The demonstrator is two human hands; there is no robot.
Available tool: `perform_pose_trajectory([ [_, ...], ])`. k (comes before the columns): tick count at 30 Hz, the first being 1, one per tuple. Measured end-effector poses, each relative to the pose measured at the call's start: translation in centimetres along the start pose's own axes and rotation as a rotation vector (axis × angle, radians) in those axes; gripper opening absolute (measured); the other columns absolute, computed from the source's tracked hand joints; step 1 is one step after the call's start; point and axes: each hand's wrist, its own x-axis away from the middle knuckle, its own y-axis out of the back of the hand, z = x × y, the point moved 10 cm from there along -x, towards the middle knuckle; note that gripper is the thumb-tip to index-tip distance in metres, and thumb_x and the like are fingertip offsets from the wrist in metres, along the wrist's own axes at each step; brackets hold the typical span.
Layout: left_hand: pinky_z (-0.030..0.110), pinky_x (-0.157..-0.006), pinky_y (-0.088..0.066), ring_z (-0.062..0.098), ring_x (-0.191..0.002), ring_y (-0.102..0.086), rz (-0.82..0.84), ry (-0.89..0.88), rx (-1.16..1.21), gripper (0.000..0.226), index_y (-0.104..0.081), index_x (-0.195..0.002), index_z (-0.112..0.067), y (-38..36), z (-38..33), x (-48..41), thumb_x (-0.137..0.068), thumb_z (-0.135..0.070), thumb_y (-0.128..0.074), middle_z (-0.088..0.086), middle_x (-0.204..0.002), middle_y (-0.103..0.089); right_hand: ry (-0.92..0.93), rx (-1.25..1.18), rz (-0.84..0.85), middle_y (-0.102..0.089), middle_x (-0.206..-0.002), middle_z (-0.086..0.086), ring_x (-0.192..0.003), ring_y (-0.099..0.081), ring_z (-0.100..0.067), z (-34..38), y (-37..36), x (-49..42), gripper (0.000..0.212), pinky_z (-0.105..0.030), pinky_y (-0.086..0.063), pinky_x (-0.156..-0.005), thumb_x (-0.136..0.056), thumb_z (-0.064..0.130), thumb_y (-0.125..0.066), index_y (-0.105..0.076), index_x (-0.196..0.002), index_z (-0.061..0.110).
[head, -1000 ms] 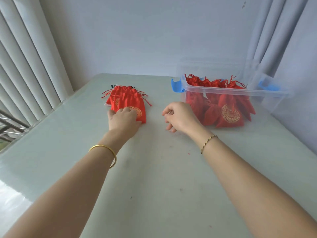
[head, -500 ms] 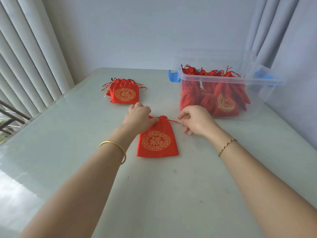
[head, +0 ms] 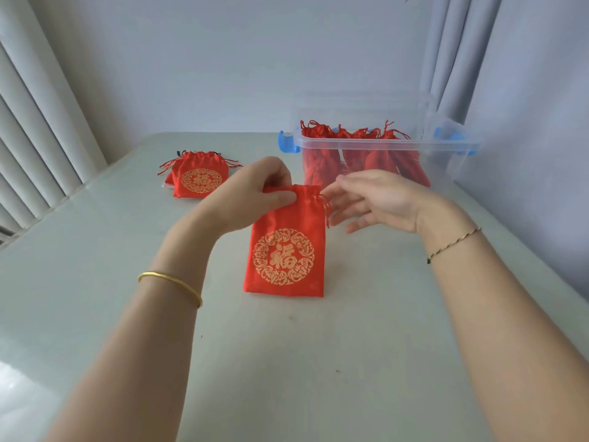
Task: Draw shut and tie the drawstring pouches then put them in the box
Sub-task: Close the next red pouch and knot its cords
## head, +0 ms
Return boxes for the white vertical blinds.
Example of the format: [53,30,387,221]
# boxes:
[0,0,109,244]

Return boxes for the grey curtain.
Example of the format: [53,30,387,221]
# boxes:
[418,0,589,300]

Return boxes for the person's left hand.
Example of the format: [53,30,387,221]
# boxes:
[193,156,298,235]

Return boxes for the thin braided bracelet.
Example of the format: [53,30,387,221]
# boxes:
[426,227,483,265]

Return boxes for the person's right hand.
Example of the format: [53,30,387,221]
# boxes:
[320,169,442,235]

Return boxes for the person's right forearm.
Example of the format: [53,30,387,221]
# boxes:
[416,197,589,442]

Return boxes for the gold bangle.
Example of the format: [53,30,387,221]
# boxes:
[137,271,204,309]

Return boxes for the person's left forearm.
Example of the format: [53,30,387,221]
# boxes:
[45,215,223,442]

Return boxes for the clear plastic storage box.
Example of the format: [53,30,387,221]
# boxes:
[277,105,482,198]

